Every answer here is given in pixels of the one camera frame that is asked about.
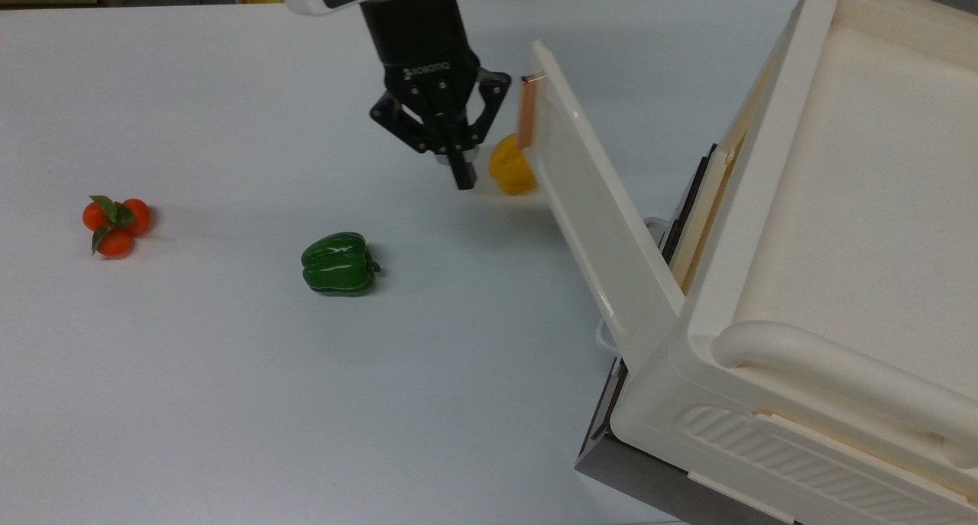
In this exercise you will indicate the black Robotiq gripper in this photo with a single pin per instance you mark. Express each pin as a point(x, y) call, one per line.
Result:
point(420, 43)

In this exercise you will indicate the cream cabinet door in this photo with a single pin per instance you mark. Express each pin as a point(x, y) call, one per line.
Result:
point(596, 204)

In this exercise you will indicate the cream plastic storage cabinet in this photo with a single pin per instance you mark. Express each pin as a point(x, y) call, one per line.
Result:
point(840, 204)

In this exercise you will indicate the yellow bell pepper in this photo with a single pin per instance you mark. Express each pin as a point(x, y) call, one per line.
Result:
point(510, 170)

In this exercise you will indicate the green bell pepper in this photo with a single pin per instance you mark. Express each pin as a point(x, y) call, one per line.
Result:
point(336, 265)

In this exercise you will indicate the orange tangerine cluster with leaves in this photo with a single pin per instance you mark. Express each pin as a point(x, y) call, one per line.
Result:
point(114, 231)

